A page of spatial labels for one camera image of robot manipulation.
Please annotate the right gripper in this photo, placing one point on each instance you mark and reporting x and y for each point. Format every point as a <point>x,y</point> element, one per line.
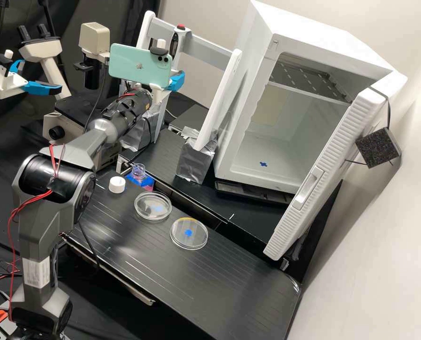
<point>159,95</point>

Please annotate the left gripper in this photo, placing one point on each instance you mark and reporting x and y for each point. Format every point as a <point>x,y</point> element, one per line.
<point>8,83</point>

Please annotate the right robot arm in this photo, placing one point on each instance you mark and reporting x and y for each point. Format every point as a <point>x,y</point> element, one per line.
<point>50,219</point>

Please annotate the pipette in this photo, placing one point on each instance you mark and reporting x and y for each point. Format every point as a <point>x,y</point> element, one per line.
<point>177,46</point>

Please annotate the cream microscope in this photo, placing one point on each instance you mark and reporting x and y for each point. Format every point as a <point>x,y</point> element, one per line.
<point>54,72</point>

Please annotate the black platform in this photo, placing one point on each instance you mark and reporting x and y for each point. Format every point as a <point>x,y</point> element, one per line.
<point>190,117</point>
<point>196,198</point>
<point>196,283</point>

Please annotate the small bottle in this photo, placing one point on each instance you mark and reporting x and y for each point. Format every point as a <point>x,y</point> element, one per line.
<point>140,173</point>

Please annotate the blue bottle holder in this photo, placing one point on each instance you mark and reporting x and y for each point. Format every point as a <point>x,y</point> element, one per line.
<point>129,178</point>

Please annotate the white cap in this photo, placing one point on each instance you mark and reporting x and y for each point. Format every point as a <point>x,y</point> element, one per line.
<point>117,185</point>

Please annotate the petri dish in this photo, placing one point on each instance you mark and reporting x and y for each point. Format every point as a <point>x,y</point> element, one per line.
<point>153,206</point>

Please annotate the white incubator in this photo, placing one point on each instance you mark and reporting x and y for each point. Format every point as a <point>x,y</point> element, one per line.
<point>302,42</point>

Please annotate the incubator door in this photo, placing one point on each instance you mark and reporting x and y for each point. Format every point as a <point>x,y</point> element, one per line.
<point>330,170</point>

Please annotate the right wrist camera phone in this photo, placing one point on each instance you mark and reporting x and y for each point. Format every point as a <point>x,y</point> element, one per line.
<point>136,65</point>

